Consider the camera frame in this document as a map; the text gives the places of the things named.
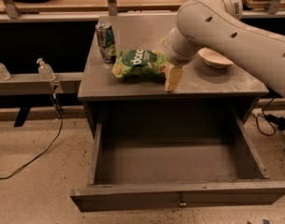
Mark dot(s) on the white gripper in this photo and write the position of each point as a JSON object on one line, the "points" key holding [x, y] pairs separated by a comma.
{"points": [[172, 55]]}

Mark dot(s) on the green rice chip bag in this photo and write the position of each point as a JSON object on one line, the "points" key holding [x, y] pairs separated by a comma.
{"points": [[141, 63]]}

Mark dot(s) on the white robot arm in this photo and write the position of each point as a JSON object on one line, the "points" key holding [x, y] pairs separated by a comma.
{"points": [[216, 25]]}

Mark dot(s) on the open grey top drawer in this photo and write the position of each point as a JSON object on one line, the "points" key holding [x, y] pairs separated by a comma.
{"points": [[144, 161]]}

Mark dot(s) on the metal drawer knob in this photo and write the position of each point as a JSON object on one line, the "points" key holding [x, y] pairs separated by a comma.
{"points": [[181, 201]]}

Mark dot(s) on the white paper bowl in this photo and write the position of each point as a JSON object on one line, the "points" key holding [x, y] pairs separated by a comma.
{"points": [[214, 59]]}

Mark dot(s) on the grey cabinet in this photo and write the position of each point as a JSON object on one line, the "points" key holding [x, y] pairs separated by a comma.
{"points": [[147, 32]]}

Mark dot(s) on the crushed soda can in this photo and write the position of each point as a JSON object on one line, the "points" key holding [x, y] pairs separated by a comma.
{"points": [[106, 41]]}

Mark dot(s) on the clear sanitizer pump bottle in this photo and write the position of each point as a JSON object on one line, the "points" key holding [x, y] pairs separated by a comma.
{"points": [[45, 70]]}

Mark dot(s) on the clear bottle at left edge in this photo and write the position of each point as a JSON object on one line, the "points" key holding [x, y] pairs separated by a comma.
{"points": [[4, 74]]}

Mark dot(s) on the grey metal shelf rail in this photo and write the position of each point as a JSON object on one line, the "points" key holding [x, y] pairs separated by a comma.
{"points": [[30, 84]]}

